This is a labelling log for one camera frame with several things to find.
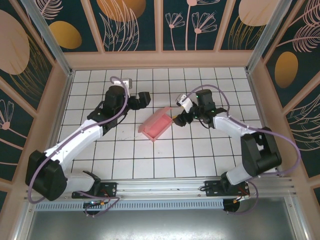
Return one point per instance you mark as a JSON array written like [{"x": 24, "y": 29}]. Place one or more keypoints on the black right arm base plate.
[{"x": 212, "y": 187}]

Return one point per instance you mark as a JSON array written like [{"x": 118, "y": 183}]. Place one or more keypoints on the pink paper box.
[{"x": 157, "y": 126}]

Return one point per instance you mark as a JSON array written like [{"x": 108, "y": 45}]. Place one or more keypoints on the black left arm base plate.
[{"x": 110, "y": 187}]

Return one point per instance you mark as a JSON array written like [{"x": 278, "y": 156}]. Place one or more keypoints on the aluminium frame post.
[
  {"x": 262, "y": 42},
  {"x": 53, "y": 47}
]

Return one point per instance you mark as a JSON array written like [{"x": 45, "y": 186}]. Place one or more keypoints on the aluminium side rail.
[
  {"x": 65, "y": 95},
  {"x": 256, "y": 100}
]

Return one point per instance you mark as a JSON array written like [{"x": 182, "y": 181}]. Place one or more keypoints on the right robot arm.
[{"x": 260, "y": 155}]

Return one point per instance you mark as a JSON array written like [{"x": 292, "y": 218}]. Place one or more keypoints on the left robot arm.
[{"x": 75, "y": 140}]

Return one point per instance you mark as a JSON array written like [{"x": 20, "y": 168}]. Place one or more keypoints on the aluminium mounting rail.
[{"x": 160, "y": 187}]

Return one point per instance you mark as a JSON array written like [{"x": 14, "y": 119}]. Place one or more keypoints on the grey metal sheet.
[{"x": 160, "y": 225}]

